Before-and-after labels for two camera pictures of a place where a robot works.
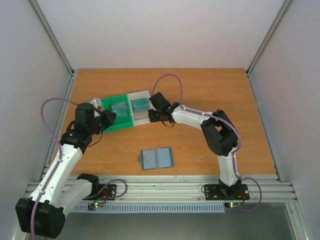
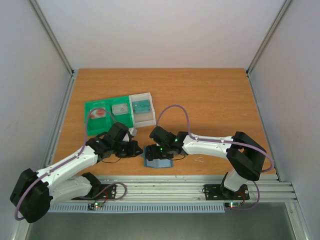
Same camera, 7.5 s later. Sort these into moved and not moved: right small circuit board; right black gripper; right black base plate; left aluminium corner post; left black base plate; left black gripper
Moved: right black gripper; left black gripper
Not moved: left aluminium corner post; right black base plate; right small circuit board; left black base plate
